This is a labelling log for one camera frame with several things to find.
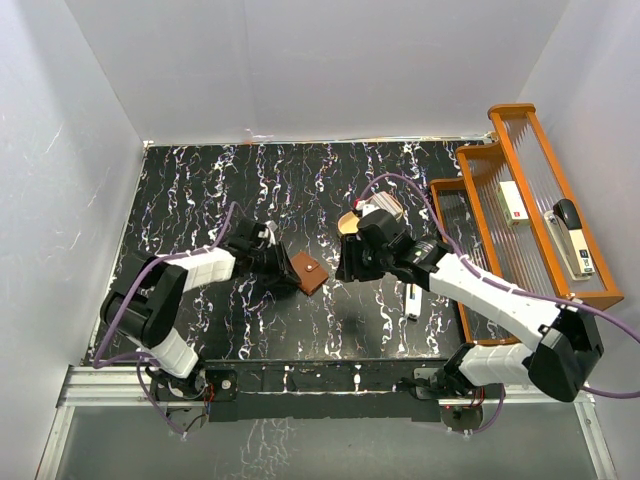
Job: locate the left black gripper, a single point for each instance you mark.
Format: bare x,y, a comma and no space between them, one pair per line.
282,274

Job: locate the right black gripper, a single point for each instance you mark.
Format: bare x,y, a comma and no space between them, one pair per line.
350,269

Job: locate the brown leather card holder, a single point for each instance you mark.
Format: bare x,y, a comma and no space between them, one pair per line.
310,272

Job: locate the stack of credit cards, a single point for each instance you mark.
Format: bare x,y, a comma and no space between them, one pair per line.
387,202

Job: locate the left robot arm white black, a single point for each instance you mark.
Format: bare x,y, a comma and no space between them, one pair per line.
144,300

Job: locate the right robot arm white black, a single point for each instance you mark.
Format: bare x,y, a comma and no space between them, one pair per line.
558,343

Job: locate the beige oval tray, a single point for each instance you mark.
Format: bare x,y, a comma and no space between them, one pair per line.
347,225

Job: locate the orange wooden tiered shelf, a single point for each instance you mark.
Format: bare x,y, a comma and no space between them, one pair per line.
526,255

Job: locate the white staple box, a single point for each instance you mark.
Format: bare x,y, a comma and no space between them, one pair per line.
511,204

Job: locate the black beige stapler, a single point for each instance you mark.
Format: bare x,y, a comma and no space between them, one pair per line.
565,227

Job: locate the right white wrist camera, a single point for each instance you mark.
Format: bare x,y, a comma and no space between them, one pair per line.
363,207

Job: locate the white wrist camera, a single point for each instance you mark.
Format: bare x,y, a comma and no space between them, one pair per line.
266,234
363,207

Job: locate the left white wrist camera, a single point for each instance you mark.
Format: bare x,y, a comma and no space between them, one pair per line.
266,234

